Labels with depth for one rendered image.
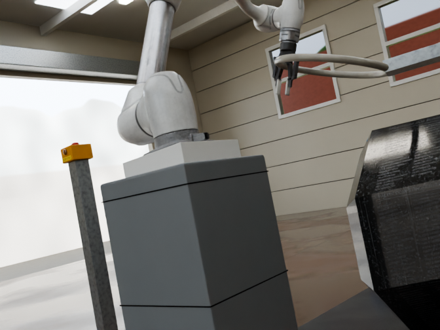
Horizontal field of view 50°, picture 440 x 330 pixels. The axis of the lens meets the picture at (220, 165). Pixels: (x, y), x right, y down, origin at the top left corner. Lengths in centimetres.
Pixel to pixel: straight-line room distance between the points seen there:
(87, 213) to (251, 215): 123
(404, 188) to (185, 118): 77
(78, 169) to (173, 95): 112
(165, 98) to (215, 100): 894
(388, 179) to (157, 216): 83
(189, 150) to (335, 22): 781
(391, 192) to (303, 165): 757
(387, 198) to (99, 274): 151
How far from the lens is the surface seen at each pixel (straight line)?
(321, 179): 912
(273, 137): 959
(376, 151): 189
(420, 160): 177
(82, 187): 255
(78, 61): 863
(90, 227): 255
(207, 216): 135
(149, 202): 143
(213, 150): 150
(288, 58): 195
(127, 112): 174
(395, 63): 201
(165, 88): 157
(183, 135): 153
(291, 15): 222
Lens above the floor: 70
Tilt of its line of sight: 3 degrees up
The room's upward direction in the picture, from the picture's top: 11 degrees counter-clockwise
